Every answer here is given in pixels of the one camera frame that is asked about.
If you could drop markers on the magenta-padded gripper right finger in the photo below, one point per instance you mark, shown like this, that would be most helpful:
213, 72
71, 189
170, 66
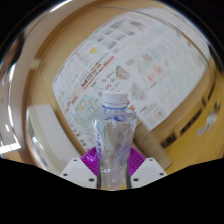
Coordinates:
148, 171

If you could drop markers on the white standing air conditioner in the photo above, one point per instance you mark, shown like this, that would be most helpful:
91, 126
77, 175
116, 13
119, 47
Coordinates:
56, 133

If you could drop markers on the row of wooden chairs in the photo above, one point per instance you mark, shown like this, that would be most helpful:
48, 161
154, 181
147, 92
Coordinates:
191, 121

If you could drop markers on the clear white-capped water bottle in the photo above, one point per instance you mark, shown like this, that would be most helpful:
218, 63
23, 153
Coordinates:
113, 140

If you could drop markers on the large wall poster with map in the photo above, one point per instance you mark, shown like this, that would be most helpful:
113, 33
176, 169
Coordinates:
140, 56

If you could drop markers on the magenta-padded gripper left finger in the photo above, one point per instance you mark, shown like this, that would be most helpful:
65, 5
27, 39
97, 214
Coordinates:
78, 171

